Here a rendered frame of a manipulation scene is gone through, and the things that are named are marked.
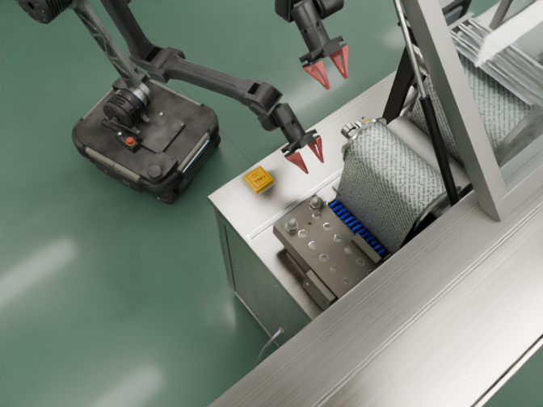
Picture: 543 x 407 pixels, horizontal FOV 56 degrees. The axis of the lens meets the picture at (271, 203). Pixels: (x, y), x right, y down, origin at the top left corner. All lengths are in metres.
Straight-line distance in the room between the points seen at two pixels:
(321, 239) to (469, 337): 0.58
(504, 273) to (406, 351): 0.24
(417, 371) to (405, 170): 0.49
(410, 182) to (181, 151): 1.52
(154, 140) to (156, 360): 1.03
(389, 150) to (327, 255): 0.34
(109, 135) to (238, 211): 1.22
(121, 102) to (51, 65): 0.96
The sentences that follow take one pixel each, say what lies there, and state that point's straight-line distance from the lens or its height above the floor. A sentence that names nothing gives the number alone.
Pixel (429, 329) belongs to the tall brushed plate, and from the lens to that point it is 0.94.
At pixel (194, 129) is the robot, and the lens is 2.59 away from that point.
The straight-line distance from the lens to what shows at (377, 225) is 1.38.
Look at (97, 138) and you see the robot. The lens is 2.67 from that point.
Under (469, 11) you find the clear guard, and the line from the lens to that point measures 0.76.
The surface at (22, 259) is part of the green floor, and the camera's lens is 2.75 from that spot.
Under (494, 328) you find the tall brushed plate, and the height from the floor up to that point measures 1.44.
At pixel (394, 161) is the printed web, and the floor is 1.31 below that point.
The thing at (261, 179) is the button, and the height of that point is 0.92.
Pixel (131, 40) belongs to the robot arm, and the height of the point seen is 1.20.
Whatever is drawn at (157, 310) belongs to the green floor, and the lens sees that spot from 2.46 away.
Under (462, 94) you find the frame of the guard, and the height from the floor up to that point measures 1.79.
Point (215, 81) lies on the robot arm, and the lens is 1.51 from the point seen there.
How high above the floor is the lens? 2.31
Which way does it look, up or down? 62 degrees down
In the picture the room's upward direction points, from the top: 1 degrees clockwise
